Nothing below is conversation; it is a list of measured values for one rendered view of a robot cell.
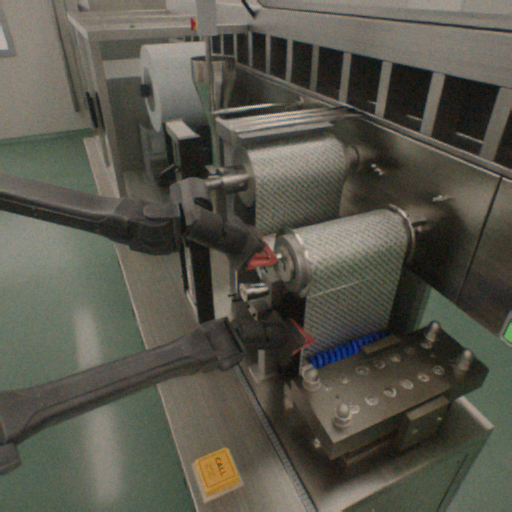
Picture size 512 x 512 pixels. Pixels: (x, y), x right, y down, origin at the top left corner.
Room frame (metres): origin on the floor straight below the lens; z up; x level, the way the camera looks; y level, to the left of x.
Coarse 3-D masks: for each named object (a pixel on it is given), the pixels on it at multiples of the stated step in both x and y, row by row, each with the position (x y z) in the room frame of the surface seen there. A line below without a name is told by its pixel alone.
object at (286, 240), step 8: (280, 240) 0.68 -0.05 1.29; (288, 240) 0.66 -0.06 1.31; (288, 248) 0.65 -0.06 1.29; (296, 248) 0.64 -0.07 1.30; (296, 256) 0.62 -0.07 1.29; (296, 264) 0.62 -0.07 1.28; (304, 264) 0.62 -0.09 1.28; (296, 272) 0.62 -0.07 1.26; (304, 272) 0.61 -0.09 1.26; (296, 280) 0.62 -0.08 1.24; (304, 280) 0.61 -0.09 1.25; (288, 288) 0.64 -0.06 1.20; (296, 288) 0.62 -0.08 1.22
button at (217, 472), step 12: (204, 456) 0.44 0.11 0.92; (216, 456) 0.44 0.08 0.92; (228, 456) 0.44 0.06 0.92; (204, 468) 0.42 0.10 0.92; (216, 468) 0.42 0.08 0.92; (228, 468) 0.42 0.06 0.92; (204, 480) 0.40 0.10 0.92; (216, 480) 0.40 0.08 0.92; (228, 480) 0.40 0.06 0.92; (216, 492) 0.38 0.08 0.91
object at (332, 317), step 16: (400, 272) 0.70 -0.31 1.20; (336, 288) 0.63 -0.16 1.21; (352, 288) 0.65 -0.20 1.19; (368, 288) 0.67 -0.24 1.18; (384, 288) 0.69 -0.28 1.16; (320, 304) 0.62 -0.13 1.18; (336, 304) 0.64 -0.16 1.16; (352, 304) 0.65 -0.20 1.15; (368, 304) 0.67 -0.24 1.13; (384, 304) 0.69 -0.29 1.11; (320, 320) 0.62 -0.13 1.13; (336, 320) 0.64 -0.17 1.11; (352, 320) 0.66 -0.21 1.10; (368, 320) 0.68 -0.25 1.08; (384, 320) 0.70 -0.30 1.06; (320, 336) 0.62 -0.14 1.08; (336, 336) 0.64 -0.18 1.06; (352, 336) 0.66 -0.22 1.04; (304, 352) 0.61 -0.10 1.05; (320, 352) 0.63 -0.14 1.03
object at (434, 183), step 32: (256, 96) 1.60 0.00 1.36; (288, 96) 1.37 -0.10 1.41; (320, 128) 1.19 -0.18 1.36; (352, 128) 1.05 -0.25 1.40; (384, 128) 0.94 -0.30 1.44; (384, 160) 0.92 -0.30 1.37; (416, 160) 0.84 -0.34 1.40; (448, 160) 0.76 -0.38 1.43; (352, 192) 1.02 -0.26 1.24; (384, 192) 0.91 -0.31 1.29; (416, 192) 0.82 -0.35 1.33; (448, 192) 0.74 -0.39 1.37; (480, 192) 0.68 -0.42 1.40; (448, 224) 0.72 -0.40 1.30; (480, 224) 0.66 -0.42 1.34; (416, 256) 0.78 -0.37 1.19; (448, 256) 0.70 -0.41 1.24; (480, 256) 0.64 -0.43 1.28; (448, 288) 0.68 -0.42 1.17; (480, 288) 0.62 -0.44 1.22; (480, 320) 0.60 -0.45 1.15
